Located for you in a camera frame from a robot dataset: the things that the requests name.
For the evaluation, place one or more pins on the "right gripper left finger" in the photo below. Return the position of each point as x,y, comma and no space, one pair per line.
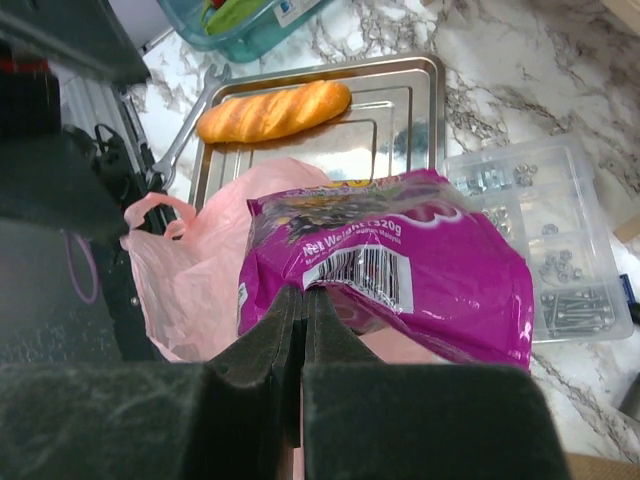
99,421

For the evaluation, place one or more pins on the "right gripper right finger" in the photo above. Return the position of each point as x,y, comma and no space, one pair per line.
366,419

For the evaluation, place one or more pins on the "pink plastic grocery bag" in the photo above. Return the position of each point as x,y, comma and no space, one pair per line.
185,265

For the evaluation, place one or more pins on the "magenta cat food pouch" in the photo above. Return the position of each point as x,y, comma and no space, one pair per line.
405,251

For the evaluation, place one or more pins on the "brown burlap tote bag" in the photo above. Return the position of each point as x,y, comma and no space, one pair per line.
585,467

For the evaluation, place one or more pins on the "green toy leafy vegetable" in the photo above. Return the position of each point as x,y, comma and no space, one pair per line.
233,12

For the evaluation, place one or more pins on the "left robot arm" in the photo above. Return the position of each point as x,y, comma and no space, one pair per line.
46,180

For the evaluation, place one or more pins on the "steel combination wrench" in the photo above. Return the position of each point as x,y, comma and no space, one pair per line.
162,173

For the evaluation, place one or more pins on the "black pipe tee fitting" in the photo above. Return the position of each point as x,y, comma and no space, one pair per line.
629,404

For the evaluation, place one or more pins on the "clear plastic screw box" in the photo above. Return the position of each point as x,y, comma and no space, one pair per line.
540,196

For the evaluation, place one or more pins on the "metal baking tray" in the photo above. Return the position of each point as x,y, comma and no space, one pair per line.
396,123

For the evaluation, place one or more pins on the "toy baguette bread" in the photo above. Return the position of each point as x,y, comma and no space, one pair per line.
275,115

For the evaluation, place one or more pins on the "teal plastic bin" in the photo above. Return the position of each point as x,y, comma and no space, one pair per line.
249,40

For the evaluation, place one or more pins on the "wooden step shelf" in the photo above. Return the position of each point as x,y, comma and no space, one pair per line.
628,12

